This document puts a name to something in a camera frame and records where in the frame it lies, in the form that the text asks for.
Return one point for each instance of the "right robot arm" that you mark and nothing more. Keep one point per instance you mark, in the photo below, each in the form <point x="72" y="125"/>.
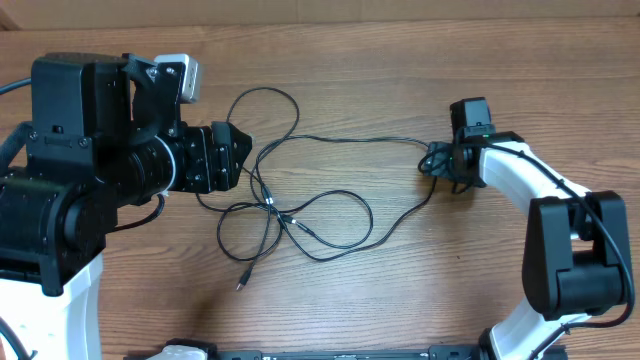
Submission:
<point x="576" y="268"/>

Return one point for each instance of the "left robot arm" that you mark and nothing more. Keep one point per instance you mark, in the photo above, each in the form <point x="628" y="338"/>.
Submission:
<point x="106" y="132"/>

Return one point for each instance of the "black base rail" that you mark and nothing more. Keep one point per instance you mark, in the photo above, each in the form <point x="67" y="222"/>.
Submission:
<point x="345" y="355"/>

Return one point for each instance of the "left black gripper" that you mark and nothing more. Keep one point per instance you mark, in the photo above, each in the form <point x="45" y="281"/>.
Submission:
<point x="211" y="157"/>

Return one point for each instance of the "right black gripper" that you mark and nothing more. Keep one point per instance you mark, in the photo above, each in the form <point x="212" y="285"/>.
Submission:
<point x="437" y="165"/>

